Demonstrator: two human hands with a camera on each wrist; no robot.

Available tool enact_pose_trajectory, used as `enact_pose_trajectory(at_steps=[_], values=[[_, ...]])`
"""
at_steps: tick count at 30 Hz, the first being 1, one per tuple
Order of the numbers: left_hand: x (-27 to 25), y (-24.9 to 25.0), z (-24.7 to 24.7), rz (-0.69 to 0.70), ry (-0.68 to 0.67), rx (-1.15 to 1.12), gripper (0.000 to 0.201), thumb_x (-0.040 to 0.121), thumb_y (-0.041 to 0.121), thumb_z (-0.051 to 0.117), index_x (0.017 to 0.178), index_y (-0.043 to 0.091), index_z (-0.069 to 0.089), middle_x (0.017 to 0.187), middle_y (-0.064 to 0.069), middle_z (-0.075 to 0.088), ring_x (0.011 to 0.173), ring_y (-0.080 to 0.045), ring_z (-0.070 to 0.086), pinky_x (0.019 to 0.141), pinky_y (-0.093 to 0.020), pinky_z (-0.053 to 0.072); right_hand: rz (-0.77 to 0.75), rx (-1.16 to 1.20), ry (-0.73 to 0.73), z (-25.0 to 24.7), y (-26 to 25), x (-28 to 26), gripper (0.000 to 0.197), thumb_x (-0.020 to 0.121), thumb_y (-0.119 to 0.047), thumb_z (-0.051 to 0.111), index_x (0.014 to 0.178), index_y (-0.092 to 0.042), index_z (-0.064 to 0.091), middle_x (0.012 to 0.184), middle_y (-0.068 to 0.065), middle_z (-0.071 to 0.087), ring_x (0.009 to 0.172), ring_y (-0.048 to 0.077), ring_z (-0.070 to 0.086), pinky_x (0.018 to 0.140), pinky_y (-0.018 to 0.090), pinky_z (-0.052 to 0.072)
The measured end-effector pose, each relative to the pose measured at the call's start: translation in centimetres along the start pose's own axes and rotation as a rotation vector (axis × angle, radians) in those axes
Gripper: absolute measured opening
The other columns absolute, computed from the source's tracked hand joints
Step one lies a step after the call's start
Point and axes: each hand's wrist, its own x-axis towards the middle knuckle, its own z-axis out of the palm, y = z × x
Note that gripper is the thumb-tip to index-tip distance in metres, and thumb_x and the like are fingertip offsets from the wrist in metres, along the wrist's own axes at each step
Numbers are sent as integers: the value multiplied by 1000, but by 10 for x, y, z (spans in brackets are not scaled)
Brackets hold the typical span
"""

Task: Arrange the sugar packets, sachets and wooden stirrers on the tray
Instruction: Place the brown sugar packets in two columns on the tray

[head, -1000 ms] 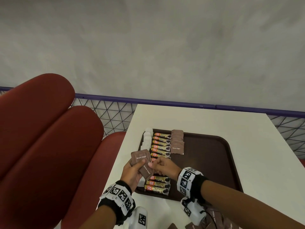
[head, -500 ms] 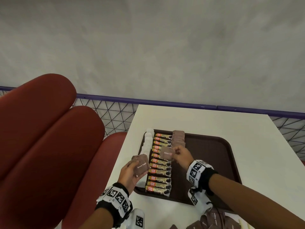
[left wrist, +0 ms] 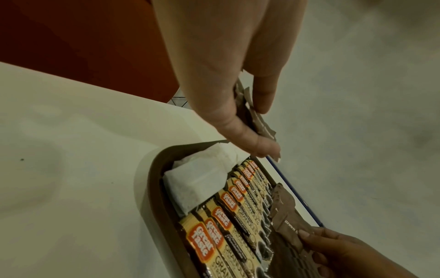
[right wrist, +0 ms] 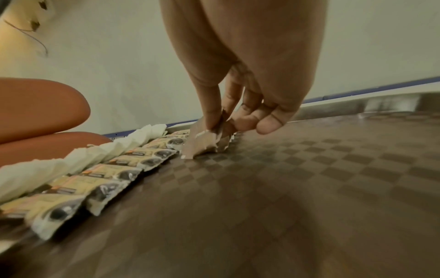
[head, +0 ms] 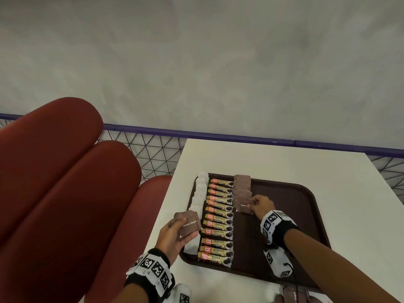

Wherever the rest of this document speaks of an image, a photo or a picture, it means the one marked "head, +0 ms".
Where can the purple mesh railing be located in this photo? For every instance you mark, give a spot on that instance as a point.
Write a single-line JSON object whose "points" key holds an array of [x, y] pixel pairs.
{"points": [[221, 135]]}

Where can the brown plastic tray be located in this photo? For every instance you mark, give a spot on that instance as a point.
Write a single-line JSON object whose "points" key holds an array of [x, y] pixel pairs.
{"points": [[284, 224]]}

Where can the person's right hand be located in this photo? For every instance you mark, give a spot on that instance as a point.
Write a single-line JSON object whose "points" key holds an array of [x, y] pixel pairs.
{"points": [[263, 208]]}

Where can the red padded chair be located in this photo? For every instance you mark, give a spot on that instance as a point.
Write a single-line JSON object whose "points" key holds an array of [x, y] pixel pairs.
{"points": [[63, 198]]}

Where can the right wristband with marker tags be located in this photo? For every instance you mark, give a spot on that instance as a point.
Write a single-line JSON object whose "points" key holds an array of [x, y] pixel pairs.
{"points": [[273, 222]]}

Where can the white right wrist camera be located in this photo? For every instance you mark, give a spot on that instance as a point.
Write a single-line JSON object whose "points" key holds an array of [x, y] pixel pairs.
{"points": [[277, 261]]}

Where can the person's left hand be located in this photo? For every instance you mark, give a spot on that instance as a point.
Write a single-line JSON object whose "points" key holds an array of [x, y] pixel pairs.
{"points": [[169, 241]]}

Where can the single brown sugar sachet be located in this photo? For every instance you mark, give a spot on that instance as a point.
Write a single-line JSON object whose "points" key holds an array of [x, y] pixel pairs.
{"points": [[243, 207], [242, 180], [242, 189], [242, 196]]}

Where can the pile of brown sugar packets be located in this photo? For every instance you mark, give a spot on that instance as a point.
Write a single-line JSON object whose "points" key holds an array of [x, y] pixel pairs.
{"points": [[293, 295]]}

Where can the person's right forearm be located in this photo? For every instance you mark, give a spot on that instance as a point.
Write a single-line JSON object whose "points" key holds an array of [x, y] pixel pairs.
{"points": [[325, 268]]}

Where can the wristband with marker tags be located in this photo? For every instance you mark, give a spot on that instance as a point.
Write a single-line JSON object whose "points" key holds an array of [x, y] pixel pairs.
{"points": [[273, 222], [151, 268]]}

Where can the row of coffee stick packets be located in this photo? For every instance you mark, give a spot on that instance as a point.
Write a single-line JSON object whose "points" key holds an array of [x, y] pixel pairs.
{"points": [[217, 246]]}

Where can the row of white sachets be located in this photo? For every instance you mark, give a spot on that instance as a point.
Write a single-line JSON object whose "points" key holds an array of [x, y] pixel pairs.
{"points": [[200, 198]]}

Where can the handful of brown sugar packets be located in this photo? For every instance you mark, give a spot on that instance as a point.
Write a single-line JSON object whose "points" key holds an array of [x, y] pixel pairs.
{"points": [[187, 224]]}

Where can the left wristband with marker tags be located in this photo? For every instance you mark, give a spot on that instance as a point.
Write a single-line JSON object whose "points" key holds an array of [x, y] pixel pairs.
{"points": [[151, 268]]}

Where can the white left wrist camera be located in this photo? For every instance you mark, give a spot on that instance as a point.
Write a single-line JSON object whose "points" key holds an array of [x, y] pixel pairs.
{"points": [[181, 295]]}

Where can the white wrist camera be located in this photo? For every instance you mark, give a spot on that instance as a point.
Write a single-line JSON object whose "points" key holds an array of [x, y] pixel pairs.
{"points": [[277, 261], [181, 295]]}

